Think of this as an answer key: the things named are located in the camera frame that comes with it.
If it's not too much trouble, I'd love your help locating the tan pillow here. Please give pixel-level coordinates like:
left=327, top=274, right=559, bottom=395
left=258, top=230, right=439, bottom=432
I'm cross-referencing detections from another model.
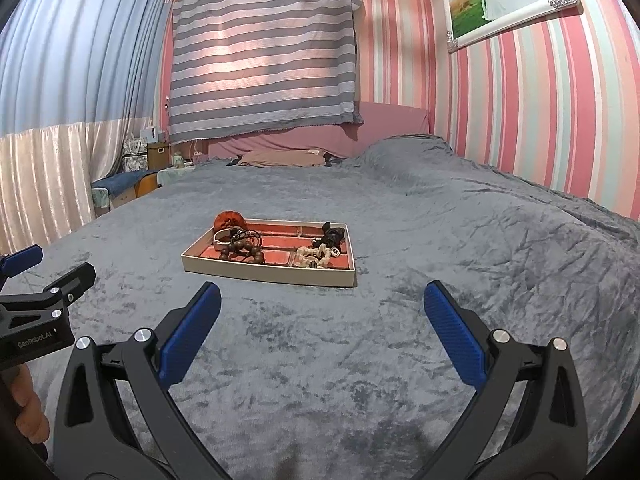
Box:
left=239, top=149, right=326, bottom=168

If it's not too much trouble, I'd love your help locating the black braided cord bracelet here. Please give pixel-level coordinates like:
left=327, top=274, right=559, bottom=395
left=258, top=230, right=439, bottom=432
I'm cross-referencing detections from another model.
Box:
left=231, top=227, right=263, bottom=248

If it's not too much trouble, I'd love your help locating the person's left hand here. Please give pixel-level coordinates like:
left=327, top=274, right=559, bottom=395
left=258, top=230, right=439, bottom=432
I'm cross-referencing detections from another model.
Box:
left=11, top=364, right=44, bottom=427

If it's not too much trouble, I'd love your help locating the floral patterned box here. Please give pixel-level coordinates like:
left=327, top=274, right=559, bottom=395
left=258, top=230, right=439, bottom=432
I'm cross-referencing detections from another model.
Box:
left=122, top=135, right=149, bottom=173

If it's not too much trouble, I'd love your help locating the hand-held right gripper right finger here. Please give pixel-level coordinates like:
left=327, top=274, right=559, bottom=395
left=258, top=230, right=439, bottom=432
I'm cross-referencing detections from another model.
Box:
left=417, top=280, right=591, bottom=480

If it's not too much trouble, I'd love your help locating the white tray with red lining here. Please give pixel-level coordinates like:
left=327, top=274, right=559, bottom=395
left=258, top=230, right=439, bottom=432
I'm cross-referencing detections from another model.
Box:
left=181, top=219, right=359, bottom=289

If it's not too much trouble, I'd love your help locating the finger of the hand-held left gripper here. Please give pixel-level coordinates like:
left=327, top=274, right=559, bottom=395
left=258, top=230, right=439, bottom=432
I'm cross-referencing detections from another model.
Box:
left=0, top=262, right=97, bottom=333
left=0, top=244, right=44, bottom=281

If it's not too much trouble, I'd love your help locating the black hair tie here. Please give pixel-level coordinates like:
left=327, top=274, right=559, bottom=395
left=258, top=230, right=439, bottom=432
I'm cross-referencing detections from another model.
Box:
left=312, top=221, right=347, bottom=247

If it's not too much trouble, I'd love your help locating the pink headboard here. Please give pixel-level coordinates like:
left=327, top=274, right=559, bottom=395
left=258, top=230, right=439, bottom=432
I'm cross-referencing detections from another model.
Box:
left=207, top=101, right=431, bottom=163

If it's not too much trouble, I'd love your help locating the grey plush blanket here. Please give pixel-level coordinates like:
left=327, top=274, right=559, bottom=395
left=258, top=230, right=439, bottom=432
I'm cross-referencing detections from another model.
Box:
left=0, top=134, right=640, bottom=480

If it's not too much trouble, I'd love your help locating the grey striped hanging cloth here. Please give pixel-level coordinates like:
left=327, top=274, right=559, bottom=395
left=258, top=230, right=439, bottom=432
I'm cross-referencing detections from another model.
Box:
left=166, top=0, right=364, bottom=145

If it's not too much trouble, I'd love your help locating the brown wooden bead bracelet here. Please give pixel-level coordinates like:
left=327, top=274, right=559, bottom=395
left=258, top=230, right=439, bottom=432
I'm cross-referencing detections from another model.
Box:
left=218, top=237, right=266, bottom=265

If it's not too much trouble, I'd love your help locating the bedside table with light cloth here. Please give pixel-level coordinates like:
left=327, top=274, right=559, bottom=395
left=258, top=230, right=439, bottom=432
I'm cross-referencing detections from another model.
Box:
left=156, top=162, right=197, bottom=188

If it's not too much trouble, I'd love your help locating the orange fabric scrunchie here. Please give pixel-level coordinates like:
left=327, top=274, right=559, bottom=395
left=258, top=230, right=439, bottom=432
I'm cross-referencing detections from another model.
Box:
left=214, top=211, right=246, bottom=231

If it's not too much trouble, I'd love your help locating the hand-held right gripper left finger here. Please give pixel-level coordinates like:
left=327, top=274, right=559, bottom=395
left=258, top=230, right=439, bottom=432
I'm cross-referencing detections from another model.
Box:
left=50, top=281, right=223, bottom=480

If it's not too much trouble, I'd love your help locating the wooden storage box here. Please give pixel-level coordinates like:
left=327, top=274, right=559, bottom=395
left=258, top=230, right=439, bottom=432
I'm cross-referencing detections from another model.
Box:
left=146, top=141, right=172, bottom=171

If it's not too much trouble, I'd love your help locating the blue and cream curtain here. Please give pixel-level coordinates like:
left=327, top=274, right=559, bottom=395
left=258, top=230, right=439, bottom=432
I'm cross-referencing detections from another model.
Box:
left=0, top=0, right=183, bottom=256

